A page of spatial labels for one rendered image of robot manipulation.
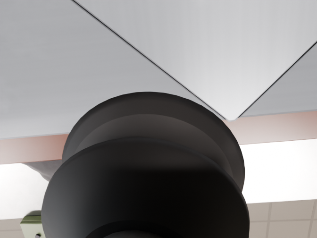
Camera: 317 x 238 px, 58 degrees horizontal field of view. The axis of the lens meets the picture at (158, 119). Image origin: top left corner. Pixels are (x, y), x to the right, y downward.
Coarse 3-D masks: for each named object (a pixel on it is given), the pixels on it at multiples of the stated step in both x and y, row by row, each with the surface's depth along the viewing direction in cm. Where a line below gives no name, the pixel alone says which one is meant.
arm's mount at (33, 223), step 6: (24, 216) 46; (30, 216) 46; (36, 216) 46; (24, 222) 45; (30, 222) 45; (36, 222) 45; (24, 228) 45; (30, 228) 45; (36, 228) 45; (42, 228) 45; (24, 234) 46; (30, 234) 46; (36, 234) 46; (42, 234) 46
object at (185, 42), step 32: (96, 0) 14; (128, 0) 14; (160, 0) 14; (192, 0) 14; (224, 0) 14; (256, 0) 14; (288, 0) 14; (128, 32) 15; (160, 32) 15; (192, 32) 15; (224, 32) 15; (256, 32) 15; (288, 32) 15; (160, 64) 16; (192, 64) 16; (224, 64) 16; (256, 64) 16; (288, 64) 15
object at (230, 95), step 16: (176, 80) 16; (192, 80) 16; (208, 80) 16; (224, 80) 16; (240, 80) 16; (256, 80) 16; (272, 80) 16; (208, 96) 16; (224, 96) 16; (240, 96) 16; (256, 96) 16; (224, 112) 17; (240, 112) 17
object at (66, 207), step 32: (96, 128) 6; (128, 128) 6; (160, 128) 6; (192, 128) 6; (96, 160) 5; (128, 160) 4; (160, 160) 4; (192, 160) 4; (224, 160) 6; (64, 192) 5; (96, 192) 4; (128, 192) 4; (160, 192) 4; (192, 192) 4; (224, 192) 5; (64, 224) 5; (96, 224) 4; (128, 224) 4; (160, 224) 4; (192, 224) 4; (224, 224) 5
